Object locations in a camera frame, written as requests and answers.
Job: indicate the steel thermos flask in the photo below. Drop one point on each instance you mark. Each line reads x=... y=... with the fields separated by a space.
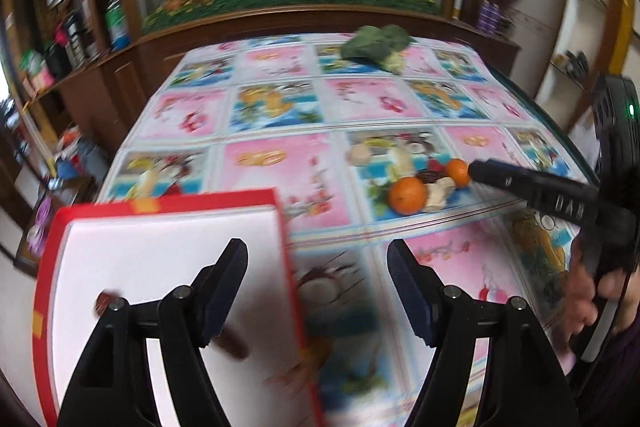
x=76 y=38

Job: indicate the purple bottle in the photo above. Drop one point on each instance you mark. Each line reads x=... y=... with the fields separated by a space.
x=483 y=18
x=495 y=19

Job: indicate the small orange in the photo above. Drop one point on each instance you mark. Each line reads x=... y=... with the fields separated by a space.
x=456 y=173

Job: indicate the red date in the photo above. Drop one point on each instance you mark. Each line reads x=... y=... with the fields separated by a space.
x=233 y=344
x=429 y=177
x=104 y=300

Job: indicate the dark items on shelf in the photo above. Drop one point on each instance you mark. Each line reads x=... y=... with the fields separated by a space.
x=575 y=63

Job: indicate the red-edged white cutting board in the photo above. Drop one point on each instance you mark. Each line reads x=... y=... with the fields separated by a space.
x=125 y=247

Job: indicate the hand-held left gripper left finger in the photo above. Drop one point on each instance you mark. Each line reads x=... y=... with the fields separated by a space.
x=220 y=299

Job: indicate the person's right forearm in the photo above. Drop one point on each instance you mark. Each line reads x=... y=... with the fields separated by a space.
x=620 y=379

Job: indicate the green bok choy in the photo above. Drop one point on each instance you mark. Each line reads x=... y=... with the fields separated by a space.
x=375 y=42

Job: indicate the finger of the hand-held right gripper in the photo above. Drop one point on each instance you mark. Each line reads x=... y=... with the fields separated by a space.
x=500 y=177

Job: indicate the large orange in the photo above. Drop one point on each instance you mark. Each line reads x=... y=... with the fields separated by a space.
x=407 y=196

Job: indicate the wooden display cabinet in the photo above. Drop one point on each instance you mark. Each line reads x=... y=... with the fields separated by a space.
x=160 y=67

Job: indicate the beige walnut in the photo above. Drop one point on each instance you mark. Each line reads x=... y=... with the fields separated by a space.
x=439 y=198

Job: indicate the yellow gold frame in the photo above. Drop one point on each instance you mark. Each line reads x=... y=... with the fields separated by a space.
x=628 y=24

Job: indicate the person's right hand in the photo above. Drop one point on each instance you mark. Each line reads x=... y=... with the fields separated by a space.
x=580 y=297

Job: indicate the green plastic bottle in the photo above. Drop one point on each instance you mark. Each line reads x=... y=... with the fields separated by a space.
x=116 y=26

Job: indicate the white wall shelf unit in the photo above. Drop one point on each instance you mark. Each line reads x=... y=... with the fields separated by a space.
x=580 y=7

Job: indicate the colourful printed tablecloth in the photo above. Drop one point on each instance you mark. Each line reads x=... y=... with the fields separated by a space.
x=280 y=107

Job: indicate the table with dark rim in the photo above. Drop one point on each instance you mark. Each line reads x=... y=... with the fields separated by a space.
x=565 y=129

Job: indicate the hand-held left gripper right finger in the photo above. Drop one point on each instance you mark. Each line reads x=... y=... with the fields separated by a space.
x=407 y=289

